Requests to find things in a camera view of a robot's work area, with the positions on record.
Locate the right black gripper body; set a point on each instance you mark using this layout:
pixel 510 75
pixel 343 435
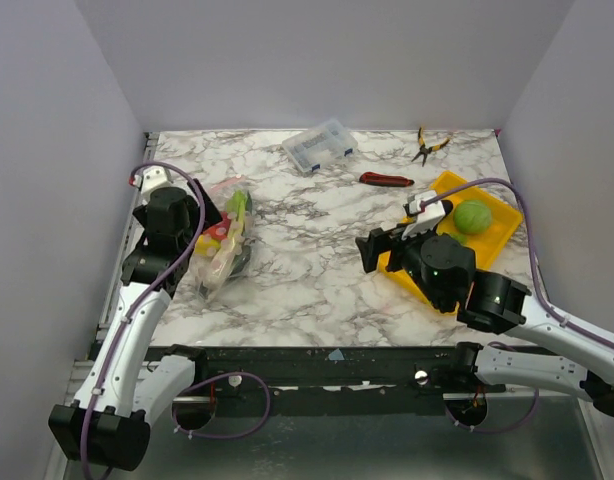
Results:
pixel 388 245

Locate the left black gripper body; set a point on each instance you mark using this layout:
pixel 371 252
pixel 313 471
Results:
pixel 192 231

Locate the red toy apple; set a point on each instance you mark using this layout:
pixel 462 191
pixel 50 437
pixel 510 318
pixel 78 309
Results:
pixel 216 233

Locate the yellow toy banana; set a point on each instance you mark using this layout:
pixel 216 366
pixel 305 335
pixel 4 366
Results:
pixel 207 245

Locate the toy celery stalk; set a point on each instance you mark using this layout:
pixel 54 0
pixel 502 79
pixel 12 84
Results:
pixel 238 209

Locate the clear zip top bag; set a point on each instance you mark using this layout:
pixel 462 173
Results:
pixel 211 274

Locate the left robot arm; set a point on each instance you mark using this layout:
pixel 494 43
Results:
pixel 110 418

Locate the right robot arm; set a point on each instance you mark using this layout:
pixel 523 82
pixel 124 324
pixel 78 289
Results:
pixel 580 356

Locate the green toy grapes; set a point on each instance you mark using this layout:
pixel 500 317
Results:
pixel 459 237

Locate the red black utility knife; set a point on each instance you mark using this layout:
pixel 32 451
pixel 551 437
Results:
pixel 376 179

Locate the purple toy eggplant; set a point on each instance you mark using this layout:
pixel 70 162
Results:
pixel 448 207

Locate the green toy cabbage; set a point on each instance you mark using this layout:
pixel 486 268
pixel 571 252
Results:
pixel 472 217

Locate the yellow black pliers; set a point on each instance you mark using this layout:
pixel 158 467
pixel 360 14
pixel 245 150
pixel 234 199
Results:
pixel 426 150

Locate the yellow plastic tray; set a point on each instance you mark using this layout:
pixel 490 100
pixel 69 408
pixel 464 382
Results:
pixel 487 246

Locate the clear plastic organizer box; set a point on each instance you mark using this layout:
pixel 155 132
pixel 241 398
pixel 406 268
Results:
pixel 318 147

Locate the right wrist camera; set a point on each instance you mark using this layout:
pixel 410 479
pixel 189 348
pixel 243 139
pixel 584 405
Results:
pixel 424 211

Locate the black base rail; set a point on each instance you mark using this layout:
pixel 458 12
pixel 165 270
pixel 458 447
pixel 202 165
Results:
pixel 334 381

